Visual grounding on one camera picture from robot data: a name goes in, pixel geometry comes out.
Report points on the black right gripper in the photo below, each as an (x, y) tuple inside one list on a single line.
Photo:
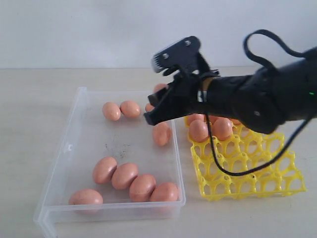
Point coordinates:
[(183, 96)]

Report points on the brown egg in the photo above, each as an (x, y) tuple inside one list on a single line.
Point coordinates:
[(165, 192), (161, 134), (213, 119), (236, 122), (111, 111), (104, 169), (193, 117), (222, 128), (198, 130), (130, 109), (142, 187), (85, 196), (160, 86), (124, 176), (148, 107)]

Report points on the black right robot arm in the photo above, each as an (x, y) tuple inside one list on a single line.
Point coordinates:
[(261, 101)]

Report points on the clear plastic storage box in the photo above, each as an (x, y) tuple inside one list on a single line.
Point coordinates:
[(88, 137)]

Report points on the yellow plastic egg tray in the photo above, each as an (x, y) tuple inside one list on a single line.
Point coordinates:
[(243, 151)]

